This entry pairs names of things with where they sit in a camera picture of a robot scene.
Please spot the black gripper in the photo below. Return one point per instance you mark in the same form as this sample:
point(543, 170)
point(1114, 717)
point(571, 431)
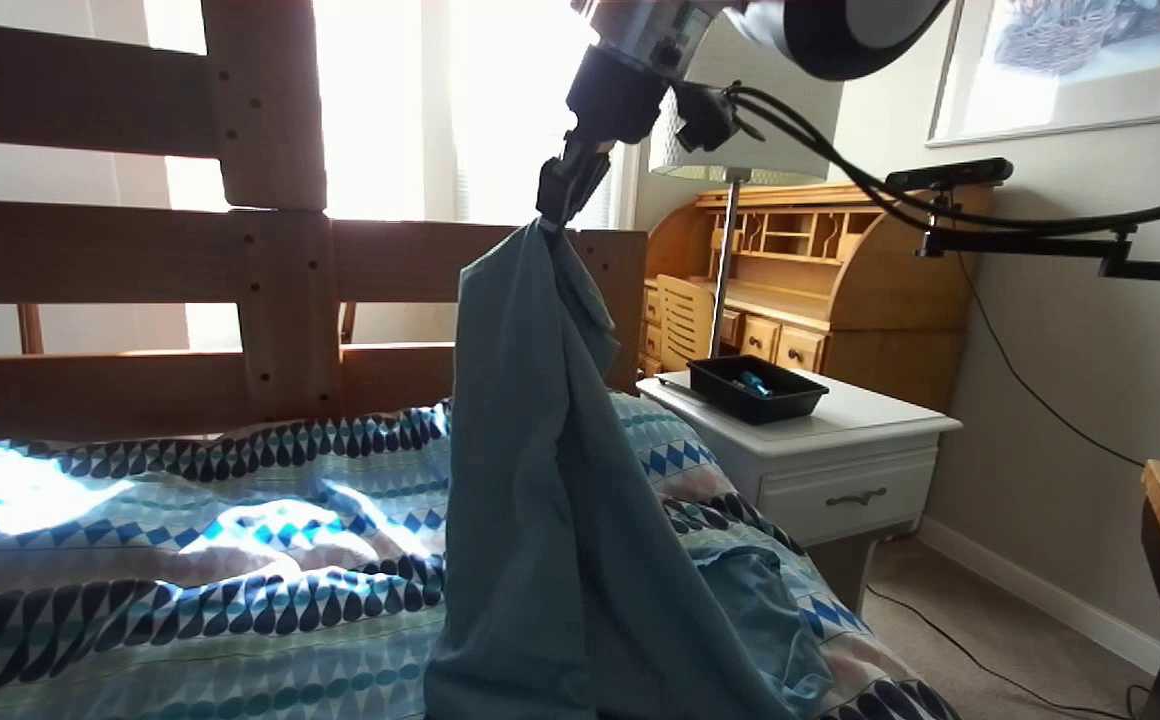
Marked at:
point(619, 107)

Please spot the teal blue cloth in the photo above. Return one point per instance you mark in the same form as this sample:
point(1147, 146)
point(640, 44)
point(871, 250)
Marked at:
point(552, 507)

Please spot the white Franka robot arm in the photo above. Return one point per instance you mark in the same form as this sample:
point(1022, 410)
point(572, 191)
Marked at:
point(794, 27)

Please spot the white sheer window curtain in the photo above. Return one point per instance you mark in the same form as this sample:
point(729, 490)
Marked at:
point(447, 107)

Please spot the white shade table lamp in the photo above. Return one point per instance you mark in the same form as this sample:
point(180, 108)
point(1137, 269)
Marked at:
point(763, 120)

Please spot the small blue item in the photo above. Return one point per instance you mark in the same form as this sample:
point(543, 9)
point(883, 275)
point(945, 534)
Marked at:
point(754, 386)

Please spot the black plastic tray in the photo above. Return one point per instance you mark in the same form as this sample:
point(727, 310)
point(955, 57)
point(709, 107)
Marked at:
point(758, 391)

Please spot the wooden rolltop desk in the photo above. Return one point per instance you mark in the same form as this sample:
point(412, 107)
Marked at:
point(860, 285)

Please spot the white nightstand with drawer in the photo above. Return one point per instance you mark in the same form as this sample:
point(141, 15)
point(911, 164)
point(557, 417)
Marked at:
point(826, 466)

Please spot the blue patterned bedspread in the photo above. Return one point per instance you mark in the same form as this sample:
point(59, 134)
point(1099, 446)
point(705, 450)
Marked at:
point(141, 563)

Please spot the wooden bunk bed frame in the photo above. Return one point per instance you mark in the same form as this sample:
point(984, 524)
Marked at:
point(272, 266)

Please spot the black stereo camera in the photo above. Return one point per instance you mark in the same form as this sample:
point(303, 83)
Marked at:
point(950, 175)

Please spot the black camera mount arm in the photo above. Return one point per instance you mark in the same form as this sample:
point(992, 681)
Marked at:
point(1046, 250)

